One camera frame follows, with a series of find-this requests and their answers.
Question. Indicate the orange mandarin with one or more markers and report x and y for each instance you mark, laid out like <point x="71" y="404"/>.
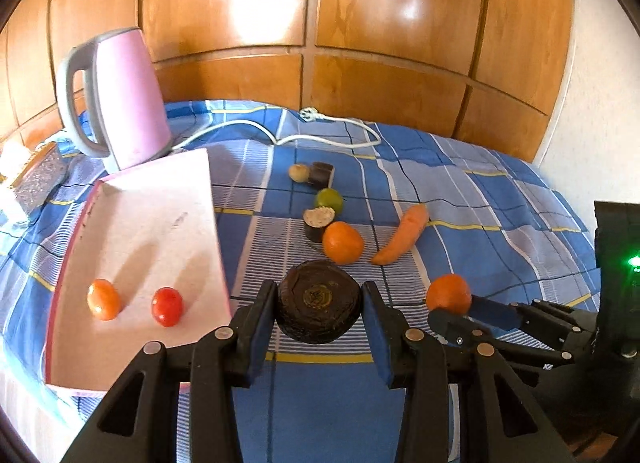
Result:
<point x="342" y="243"/>
<point x="447" y="293"/>

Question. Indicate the dark cut piece pale top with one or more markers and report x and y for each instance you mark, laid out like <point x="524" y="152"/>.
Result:
<point x="315" y="230"/>

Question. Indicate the orange oval tomato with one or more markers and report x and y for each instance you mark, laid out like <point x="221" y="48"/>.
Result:
<point x="104" y="299"/>

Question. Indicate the small yellowish round fruit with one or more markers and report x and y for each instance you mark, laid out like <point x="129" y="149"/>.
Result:
<point x="299" y="173"/>

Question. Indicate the green lime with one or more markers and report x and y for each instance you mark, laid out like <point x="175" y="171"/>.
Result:
<point x="330" y="199"/>

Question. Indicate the dark brown round fruit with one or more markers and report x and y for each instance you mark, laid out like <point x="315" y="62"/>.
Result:
<point x="320" y="298"/>

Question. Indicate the small dark cut piece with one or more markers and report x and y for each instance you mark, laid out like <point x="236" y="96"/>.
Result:
<point x="321" y="175"/>

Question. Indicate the pink electric kettle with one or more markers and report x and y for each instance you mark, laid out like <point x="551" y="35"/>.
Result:
<point x="130" y="98"/>

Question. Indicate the pink shallow tray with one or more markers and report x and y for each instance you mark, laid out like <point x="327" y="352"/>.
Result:
<point x="150" y="223"/>

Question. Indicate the red tomato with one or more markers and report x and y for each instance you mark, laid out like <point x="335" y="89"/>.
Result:
<point x="167" y="307"/>

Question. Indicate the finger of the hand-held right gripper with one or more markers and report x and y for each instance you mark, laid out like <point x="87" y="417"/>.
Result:
<point x="450" y="328"/>
<point x="495" y="312"/>

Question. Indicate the wooden panelled wardrobe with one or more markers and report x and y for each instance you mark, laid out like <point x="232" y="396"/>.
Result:
<point x="390" y="3"/>

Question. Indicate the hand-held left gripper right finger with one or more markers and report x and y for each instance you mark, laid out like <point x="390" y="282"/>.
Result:
<point x="377" y="338"/>

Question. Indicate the white tissue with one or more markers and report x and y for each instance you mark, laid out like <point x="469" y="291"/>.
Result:
<point x="12" y="157"/>

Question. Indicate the glittery tissue box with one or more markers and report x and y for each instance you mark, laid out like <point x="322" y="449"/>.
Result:
<point x="39" y="175"/>

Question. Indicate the orange carrot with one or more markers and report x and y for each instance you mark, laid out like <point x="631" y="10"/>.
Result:
<point x="405" y="235"/>

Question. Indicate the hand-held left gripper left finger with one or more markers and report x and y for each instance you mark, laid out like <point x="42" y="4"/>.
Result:
<point x="264" y="333"/>

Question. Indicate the blue plaid blanket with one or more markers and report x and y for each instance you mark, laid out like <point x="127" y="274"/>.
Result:
<point x="450" y="183"/>

